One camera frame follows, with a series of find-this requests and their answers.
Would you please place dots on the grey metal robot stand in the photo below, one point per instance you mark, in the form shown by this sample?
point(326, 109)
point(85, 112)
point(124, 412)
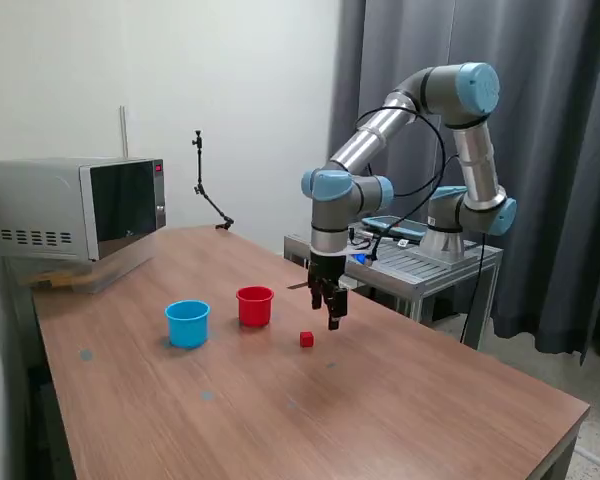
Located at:
point(420, 272)

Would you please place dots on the clear plastic storage box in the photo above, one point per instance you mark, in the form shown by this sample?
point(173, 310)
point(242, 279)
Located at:
point(90, 280)

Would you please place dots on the silver microwave oven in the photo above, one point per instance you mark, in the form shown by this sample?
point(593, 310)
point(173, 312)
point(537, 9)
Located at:
point(40, 205)

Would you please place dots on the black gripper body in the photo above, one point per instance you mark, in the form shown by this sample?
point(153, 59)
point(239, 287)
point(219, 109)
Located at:
point(326, 270)

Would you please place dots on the red cube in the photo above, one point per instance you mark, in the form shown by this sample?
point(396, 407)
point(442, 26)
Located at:
point(306, 339)

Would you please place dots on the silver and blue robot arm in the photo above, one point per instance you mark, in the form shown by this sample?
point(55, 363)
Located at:
point(365, 140)

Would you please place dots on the blue plastic cup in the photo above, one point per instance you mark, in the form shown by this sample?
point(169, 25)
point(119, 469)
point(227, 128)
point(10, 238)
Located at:
point(186, 325)

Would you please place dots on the grey curtain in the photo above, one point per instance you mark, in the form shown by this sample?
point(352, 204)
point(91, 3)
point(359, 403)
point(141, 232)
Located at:
point(555, 100)

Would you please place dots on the white vertical pipe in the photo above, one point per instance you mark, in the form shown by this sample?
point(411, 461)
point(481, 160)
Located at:
point(123, 132)

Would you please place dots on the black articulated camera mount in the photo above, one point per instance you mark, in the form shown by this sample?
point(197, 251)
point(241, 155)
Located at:
point(199, 170)

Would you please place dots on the dark tape strip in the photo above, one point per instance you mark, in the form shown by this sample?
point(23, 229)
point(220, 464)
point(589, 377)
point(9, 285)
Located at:
point(297, 285)

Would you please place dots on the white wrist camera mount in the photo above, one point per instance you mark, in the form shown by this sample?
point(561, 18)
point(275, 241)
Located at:
point(357, 254)

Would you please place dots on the blue teach pendant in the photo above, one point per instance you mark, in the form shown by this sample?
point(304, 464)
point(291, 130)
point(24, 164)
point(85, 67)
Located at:
point(405, 229)

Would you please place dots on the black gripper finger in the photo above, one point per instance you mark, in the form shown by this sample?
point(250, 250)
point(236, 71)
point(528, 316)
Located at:
point(317, 296)
point(338, 307)

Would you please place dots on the red plastic cup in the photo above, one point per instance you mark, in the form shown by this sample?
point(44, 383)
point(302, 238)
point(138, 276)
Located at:
point(254, 306)

